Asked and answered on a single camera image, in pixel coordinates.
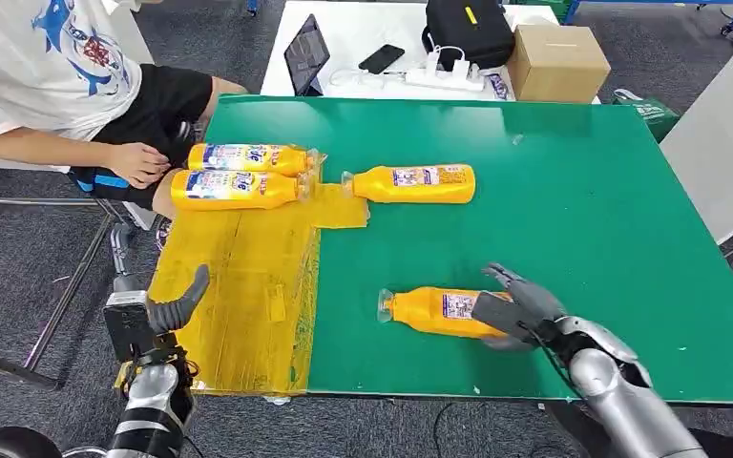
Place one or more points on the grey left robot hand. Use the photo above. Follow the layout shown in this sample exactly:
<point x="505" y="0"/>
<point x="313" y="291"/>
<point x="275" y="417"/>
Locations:
<point x="177" y="310"/>

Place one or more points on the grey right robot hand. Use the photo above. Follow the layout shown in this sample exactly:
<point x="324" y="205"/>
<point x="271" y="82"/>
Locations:
<point x="534" y="300"/>

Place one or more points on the orange drink bottle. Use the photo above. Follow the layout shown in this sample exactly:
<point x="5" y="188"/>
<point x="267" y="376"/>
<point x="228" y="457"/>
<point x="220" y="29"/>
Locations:
<point x="417" y="189"/>
<point x="281" y="165"/>
<point x="423" y="313"/>
<point x="278" y="189"/>

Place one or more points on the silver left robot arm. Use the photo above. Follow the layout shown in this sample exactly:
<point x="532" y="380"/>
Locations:
<point x="151" y="392"/>

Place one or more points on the yellow sheet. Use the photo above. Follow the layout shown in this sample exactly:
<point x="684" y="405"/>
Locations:
<point x="246" y="284"/>

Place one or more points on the green table mat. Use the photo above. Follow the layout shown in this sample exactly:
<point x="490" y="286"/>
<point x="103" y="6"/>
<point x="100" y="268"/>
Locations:
<point x="594" y="208"/>

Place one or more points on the person's right hand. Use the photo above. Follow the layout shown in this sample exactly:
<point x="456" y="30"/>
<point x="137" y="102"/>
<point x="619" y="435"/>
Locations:
<point x="139" y="164"/>

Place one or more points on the blue white packet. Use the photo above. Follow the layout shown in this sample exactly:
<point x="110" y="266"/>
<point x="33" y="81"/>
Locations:
<point x="498" y="86"/>

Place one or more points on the black round robot body part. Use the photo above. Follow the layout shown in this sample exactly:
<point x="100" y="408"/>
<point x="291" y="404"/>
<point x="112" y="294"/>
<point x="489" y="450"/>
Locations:
<point x="6" y="444"/>

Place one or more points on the green bag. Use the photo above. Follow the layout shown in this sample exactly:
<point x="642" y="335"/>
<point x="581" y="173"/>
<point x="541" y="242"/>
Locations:
<point x="654" y="116"/>

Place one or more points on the brown cardboard box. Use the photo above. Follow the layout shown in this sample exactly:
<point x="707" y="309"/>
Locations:
<point x="556" y="63"/>

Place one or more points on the white power strip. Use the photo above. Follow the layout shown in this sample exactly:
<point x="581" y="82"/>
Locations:
<point x="433" y="79"/>

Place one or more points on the white charger plug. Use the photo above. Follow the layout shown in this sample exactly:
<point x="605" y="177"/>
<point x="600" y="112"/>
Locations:
<point x="433" y="60"/>
<point x="461" y="68"/>

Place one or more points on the pale grey side table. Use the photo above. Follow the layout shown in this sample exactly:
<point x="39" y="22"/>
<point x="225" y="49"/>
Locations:
<point x="727" y="145"/>

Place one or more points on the black bag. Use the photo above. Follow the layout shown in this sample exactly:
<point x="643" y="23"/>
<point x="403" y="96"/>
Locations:
<point x="467" y="35"/>

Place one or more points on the person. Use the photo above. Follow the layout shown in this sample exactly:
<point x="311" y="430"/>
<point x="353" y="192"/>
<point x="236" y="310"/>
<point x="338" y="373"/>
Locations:
<point x="44" y="63"/>

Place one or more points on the black tablet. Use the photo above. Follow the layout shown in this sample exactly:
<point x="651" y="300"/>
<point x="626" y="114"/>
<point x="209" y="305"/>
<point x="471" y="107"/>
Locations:
<point x="306" y="55"/>

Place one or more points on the black smartphone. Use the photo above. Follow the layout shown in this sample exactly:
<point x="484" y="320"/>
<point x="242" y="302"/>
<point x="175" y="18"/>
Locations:
<point x="381" y="59"/>

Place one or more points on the white table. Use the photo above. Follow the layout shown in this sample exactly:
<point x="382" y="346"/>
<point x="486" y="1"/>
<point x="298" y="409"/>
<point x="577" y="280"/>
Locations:
<point x="366" y="25"/>

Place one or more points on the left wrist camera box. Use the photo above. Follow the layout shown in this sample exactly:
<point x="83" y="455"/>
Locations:
<point x="126" y="332"/>

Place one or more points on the metal chair frame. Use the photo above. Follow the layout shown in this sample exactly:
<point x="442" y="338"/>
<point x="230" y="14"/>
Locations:
<point x="63" y="303"/>

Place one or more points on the blue metal frame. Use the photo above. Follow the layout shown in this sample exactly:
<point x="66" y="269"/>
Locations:
<point x="657" y="2"/>

